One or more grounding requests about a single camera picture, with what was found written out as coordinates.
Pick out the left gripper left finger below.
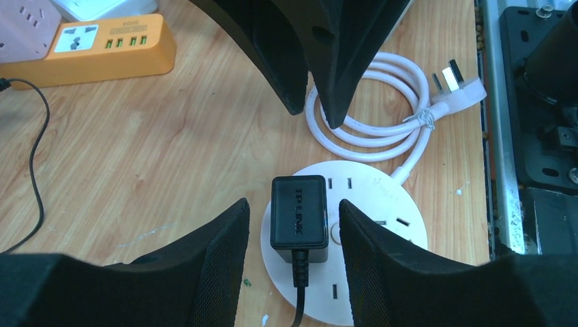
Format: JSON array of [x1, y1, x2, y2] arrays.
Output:
[[1, 199, 250, 326]]

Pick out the thin black adapter cable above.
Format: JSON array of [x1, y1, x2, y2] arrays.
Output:
[[0, 77, 51, 255]]

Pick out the long white power strip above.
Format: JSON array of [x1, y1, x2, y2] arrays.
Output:
[[50, 0, 158, 22]]

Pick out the black mounting base rail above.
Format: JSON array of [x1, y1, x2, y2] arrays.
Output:
[[480, 1, 577, 255]]

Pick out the thin black plug cable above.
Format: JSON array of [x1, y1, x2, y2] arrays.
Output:
[[290, 250, 311, 327]]

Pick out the round pink power socket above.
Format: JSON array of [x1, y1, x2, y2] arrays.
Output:
[[260, 160, 429, 327]]

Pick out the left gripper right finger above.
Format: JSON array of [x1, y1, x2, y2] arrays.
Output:
[[339, 200, 577, 326]]

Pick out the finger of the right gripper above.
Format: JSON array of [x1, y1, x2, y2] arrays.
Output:
[[274, 0, 412, 129], [192, 0, 308, 115]]

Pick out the orange power strip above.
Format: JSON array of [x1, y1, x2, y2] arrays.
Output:
[[1, 14, 177, 90]]

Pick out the pink cube socket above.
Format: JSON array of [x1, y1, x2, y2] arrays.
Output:
[[1, 0, 62, 63]]

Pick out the black plug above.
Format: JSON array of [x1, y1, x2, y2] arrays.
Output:
[[270, 175, 329, 263]]

